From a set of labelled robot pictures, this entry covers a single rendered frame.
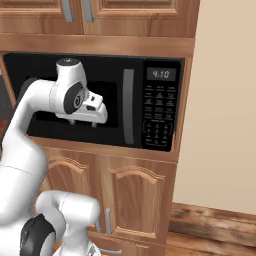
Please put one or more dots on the wooden cabinet frame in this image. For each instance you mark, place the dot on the wooden cabinet frame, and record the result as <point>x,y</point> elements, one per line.
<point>100,45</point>

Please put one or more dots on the wooden drawer front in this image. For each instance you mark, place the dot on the wooden drawer front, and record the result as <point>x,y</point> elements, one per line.
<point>133,248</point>

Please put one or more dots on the black microwave door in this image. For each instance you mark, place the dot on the black microwave door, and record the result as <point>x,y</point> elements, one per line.
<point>113,126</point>

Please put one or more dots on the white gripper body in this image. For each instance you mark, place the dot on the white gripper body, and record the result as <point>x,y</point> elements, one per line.
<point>95,116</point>

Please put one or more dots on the wooden arched cupboard door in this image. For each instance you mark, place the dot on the wooden arched cupboard door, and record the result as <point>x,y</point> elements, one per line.
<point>70,173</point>
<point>136,196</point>

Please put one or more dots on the black microwave oven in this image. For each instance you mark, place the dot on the black microwave oven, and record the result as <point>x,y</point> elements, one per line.
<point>160,106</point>

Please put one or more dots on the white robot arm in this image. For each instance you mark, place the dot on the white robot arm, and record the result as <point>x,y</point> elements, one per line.
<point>26,160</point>

